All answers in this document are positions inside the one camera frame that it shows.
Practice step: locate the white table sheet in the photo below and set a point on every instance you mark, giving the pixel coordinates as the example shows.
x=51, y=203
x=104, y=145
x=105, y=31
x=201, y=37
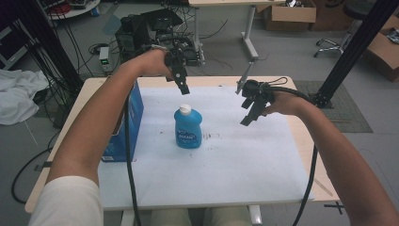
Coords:
x=226, y=169

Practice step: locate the person's legs in beige trousers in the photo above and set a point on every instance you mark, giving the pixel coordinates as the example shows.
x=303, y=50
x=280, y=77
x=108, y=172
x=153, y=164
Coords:
x=200, y=218

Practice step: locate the round white table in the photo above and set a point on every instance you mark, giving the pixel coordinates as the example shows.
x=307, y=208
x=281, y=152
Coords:
x=75, y=9

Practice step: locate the office chair with chrome base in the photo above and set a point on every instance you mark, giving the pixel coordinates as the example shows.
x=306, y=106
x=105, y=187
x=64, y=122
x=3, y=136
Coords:
x=348, y=34

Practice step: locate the blue bottle with white cap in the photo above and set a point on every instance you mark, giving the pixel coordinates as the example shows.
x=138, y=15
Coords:
x=188, y=128

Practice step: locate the black metal frame post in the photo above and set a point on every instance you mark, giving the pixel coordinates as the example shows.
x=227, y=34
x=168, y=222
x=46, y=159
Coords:
x=354, y=50

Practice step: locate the person's left hand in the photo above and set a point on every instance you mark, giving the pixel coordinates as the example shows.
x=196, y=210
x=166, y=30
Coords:
x=153, y=64

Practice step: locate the grey power supply unit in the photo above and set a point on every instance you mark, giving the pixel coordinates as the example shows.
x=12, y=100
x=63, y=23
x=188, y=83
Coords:
x=104, y=59

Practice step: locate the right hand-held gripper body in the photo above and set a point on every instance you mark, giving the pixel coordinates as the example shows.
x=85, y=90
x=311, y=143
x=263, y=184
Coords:
x=258, y=91

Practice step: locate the black computer equipment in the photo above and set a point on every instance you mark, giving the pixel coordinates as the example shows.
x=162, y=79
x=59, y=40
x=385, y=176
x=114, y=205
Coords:
x=147, y=28

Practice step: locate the white crumpled cloth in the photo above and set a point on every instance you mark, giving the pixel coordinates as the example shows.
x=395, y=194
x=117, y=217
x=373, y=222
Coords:
x=19, y=94

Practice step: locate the white shirt sleeve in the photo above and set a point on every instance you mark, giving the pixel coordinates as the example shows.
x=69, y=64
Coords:
x=67, y=204

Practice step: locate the large brown cardboard box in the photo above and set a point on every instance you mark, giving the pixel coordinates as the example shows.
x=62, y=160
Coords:
x=384, y=53

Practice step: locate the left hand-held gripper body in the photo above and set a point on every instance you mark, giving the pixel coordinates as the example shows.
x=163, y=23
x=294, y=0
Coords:
x=176, y=61

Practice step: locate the open brown cardboard box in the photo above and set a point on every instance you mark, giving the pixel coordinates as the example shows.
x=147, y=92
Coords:
x=291, y=15

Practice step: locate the white desk with metal leg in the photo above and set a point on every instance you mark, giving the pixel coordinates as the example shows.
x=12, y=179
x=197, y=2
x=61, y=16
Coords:
x=249, y=34

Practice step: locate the light wooden table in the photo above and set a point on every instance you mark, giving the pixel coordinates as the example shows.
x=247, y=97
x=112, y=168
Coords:
x=306, y=150

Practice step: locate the blue cardboard box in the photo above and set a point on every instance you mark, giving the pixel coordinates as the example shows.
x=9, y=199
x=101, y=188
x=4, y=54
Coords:
x=133, y=119

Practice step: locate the dark grey floor mat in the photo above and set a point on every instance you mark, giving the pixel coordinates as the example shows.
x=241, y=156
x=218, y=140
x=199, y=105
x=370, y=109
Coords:
x=345, y=109

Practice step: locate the person's right hand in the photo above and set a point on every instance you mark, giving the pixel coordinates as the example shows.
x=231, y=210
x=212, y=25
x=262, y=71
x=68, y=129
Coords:
x=287, y=104

